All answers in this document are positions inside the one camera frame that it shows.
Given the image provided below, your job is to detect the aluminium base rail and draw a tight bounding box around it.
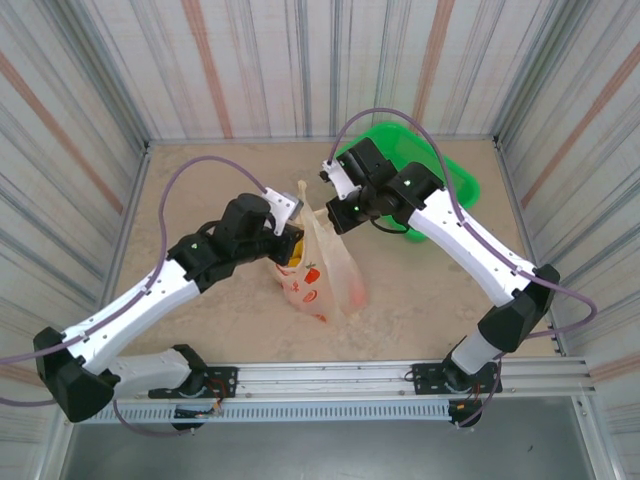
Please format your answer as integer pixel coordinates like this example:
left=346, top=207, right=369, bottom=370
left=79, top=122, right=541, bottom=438
left=52, top=356, right=599, bottom=403

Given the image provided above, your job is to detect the fruit-print plastic bag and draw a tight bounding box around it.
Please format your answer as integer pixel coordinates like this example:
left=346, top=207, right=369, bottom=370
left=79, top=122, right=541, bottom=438
left=272, top=179, right=372, bottom=326

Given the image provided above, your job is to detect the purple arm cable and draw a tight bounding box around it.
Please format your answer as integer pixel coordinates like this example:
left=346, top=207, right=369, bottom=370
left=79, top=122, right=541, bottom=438
left=0, top=155, right=271, bottom=439
left=329, top=107, right=599, bottom=430

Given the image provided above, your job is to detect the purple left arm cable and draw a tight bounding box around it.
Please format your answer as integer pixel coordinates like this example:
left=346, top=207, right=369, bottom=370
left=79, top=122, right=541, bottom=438
left=0, top=155, right=271, bottom=439

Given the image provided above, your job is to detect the green plastic basket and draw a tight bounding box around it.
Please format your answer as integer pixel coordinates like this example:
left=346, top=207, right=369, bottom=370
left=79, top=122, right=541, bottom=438
left=333, top=122, right=482, bottom=245

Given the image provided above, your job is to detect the slotted grey cable duct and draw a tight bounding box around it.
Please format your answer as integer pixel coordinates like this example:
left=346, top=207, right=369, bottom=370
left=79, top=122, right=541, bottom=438
left=94, top=402, right=451, bottom=425

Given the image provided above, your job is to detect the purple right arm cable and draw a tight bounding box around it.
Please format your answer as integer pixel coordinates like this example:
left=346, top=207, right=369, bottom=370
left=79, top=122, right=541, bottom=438
left=329, top=107, right=599, bottom=430

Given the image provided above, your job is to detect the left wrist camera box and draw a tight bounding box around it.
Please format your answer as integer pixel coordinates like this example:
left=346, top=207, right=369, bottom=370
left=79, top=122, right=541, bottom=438
left=262, top=186, right=305, bottom=236

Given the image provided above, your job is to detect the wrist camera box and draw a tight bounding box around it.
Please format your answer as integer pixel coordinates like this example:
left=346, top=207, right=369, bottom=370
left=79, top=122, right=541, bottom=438
left=317, top=157, right=362, bottom=201
left=262, top=186, right=305, bottom=236

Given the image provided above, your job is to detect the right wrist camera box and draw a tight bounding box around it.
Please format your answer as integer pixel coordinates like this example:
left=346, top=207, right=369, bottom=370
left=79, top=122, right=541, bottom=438
left=317, top=157, right=362, bottom=201

